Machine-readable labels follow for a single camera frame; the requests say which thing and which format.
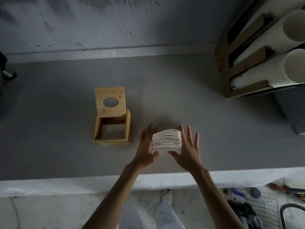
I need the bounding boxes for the metal wire basket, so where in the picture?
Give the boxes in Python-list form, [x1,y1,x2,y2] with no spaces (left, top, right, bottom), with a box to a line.
[245,193,281,229]

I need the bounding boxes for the blue and white packet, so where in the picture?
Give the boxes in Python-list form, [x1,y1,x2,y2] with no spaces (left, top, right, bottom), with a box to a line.
[229,188,246,203]

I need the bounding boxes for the wooden napkin box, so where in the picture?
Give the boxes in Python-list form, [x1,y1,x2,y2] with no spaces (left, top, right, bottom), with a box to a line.
[92,108,132,145]

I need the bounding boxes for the black hose loop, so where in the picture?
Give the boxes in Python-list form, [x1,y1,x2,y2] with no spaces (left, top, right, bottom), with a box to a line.
[279,203,305,229]

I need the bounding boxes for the stack of white paper napkins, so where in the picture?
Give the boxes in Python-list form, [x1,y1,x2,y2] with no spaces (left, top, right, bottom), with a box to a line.
[152,129,183,152]

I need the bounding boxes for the wooden lid with oval hole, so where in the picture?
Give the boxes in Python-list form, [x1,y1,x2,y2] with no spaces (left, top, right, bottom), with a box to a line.
[95,86,127,118]

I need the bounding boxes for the person's left hand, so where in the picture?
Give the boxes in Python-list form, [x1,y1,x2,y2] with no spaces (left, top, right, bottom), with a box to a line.
[129,124,160,172]

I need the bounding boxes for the orange handled tool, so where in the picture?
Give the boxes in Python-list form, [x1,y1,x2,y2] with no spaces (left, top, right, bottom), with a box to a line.
[269,182,305,201]

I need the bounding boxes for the person's right hand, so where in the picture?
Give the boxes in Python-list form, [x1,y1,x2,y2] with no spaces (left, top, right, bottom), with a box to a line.
[168,124,203,176]

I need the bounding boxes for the person's right forearm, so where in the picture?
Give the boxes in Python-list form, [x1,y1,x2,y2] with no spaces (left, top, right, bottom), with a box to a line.
[187,166,245,229]

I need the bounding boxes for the wooden cup dispenser rack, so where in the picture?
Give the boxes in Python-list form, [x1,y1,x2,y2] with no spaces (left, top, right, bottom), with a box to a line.
[214,0,305,98]

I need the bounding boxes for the person's white shoe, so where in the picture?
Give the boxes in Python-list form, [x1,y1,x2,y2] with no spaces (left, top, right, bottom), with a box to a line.
[161,189,173,203]

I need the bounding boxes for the person's left forearm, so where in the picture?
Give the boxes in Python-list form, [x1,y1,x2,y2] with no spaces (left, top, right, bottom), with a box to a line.
[82,163,144,229]

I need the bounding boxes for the grey round object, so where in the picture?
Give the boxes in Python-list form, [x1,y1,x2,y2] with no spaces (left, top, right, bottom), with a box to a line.
[250,187,262,200]

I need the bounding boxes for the stack of white paper cups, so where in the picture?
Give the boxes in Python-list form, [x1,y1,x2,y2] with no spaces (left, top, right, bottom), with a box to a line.
[230,49,305,90]
[235,9,305,60]

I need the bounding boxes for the person's white trousers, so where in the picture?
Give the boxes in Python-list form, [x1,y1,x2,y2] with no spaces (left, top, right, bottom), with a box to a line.
[118,200,185,229]

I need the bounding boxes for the pile of dark clutter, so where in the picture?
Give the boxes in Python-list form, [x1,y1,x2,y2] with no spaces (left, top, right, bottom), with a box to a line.
[226,199,264,229]

